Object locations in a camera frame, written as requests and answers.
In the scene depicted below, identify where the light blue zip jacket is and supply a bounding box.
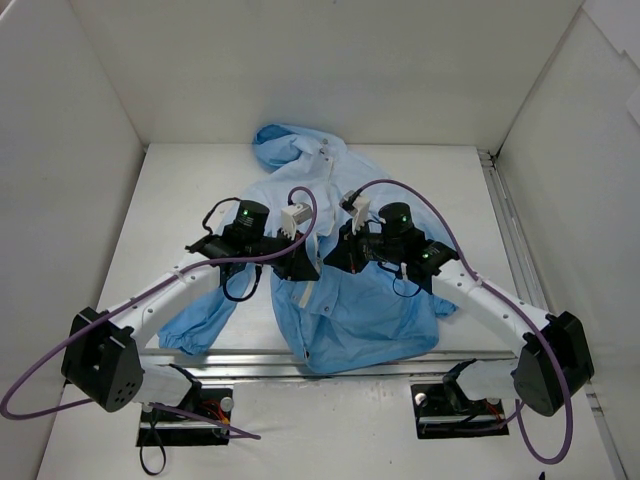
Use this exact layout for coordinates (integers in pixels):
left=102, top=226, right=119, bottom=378
left=157, top=122, right=462, bottom=375

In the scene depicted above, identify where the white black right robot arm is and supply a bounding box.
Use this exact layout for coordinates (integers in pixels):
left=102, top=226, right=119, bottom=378
left=324, top=196, right=594, bottom=417

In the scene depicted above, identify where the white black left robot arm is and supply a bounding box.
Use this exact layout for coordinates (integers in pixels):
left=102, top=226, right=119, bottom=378
left=61, top=200, right=319, bottom=420

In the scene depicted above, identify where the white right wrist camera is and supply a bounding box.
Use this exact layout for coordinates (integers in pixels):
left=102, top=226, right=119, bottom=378
left=339, top=190, right=371, bottom=234

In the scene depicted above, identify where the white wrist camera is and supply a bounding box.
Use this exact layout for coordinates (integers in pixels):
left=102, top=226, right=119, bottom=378
left=279, top=202, right=313, bottom=241
left=339, top=190, right=371, bottom=234

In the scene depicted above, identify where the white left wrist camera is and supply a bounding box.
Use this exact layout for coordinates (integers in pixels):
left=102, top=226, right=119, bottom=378
left=279, top=202, right=313, bottom=241

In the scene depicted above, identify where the aluminium rail front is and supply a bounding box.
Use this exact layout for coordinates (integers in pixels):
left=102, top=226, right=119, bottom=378
left=140, top=349, right=517, bottom=383

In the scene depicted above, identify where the aluminium rail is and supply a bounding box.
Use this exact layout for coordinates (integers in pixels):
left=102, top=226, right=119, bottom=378
left=140, top=349, right=517, bottom=383
left=477, top=149, right=628, bottom=479

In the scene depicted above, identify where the aluminium rail right side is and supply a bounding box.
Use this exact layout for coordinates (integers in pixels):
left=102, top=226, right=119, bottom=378
left=477, top=149, right=628, bottom=479

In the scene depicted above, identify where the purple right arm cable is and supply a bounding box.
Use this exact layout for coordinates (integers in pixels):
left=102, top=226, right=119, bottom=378
left=344, top=178, right=574, bottom=465

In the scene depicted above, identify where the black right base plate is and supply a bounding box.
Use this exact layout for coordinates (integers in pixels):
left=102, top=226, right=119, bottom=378
left=410, top=383, right=509, bottom=440

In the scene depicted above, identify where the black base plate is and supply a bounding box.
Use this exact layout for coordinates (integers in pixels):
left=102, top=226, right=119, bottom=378
left=410, top=383, right=509, bottom=440
left=136, top=388, right=233, bottom=447

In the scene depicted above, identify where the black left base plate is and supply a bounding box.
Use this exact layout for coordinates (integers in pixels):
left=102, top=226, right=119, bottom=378
left=136, top=388, right=233, bottom=447

